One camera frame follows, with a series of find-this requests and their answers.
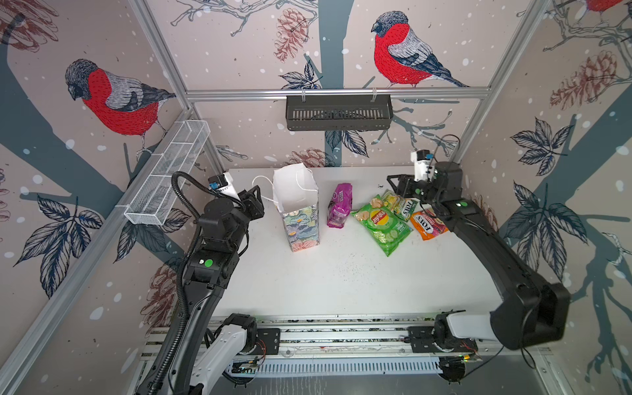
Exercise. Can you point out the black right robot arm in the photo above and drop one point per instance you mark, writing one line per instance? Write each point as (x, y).
(532, 310)

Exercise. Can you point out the black wire basket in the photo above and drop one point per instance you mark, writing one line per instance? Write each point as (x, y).
(339, 113)

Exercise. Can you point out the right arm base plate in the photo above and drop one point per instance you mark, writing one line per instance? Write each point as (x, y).
(426, 339)

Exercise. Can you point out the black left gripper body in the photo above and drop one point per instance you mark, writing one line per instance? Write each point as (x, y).
(252, 208)

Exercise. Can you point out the purple snack bag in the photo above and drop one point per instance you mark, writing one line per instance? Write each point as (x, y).
(340, 206)

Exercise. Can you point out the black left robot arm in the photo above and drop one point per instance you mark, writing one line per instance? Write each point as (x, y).
(191, 359)

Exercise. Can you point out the orange Fox's candy bag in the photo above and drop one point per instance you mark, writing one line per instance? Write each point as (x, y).
(428, 224)

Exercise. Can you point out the green chips bag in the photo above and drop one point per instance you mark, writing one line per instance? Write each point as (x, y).
(387, 229)

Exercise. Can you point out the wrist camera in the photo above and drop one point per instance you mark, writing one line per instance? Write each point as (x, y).
(223, 183)
(422, 163)

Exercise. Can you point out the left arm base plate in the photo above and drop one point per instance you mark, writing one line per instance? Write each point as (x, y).
(267, 343)

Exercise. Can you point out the horizontal aluminium frame bar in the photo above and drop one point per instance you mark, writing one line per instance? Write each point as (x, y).
(478, 93)

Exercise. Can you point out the white mesh wire basket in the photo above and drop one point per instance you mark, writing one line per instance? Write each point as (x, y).
(155, 199)

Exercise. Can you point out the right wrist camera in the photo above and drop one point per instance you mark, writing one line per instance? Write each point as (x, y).
(422, 163)

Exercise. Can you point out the floral paper gift bag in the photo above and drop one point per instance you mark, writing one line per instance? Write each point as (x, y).
(295, 195)

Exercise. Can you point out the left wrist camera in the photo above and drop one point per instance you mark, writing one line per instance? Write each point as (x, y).
(223, 183)

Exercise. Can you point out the green yellow Fox's candy bag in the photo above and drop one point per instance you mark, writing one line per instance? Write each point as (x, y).
(401, 207)

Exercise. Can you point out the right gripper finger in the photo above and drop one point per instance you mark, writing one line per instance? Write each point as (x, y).
(394, 186)
(393, 177)

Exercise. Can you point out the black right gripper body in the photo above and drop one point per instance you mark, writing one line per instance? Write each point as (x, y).
(422, 190)

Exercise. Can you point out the aluminium rail base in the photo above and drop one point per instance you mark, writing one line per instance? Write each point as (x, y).
(331, 346)

